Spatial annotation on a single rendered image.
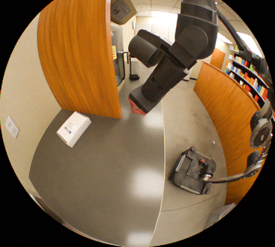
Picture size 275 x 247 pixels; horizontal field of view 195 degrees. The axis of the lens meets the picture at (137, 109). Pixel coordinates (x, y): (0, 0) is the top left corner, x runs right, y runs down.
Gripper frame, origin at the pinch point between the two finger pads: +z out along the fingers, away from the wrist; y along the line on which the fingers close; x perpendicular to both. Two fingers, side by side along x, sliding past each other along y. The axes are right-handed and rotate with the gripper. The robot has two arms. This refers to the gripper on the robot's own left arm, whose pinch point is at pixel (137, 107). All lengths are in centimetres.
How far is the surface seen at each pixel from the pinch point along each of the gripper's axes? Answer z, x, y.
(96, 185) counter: 6.3, 10.4, 29.2
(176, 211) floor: 45, 134, 35
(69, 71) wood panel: 0.2, -29.1, 12.5
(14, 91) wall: 0, -48, 49
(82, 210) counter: 4.2, 14.2, 42.2
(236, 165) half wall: -16, 186, -61
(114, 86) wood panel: -1.0, -10.9, 2.1
